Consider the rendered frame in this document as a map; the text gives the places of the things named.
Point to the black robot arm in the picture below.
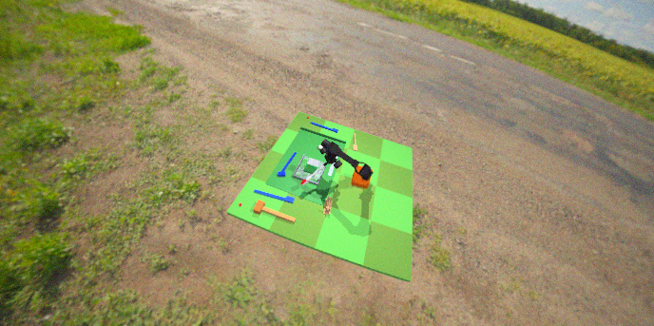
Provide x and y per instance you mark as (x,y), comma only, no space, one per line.
(334,149)

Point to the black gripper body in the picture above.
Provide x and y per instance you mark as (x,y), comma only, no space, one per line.
(332,158)

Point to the orange mallet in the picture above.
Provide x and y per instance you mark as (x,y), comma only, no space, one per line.
(260,206)

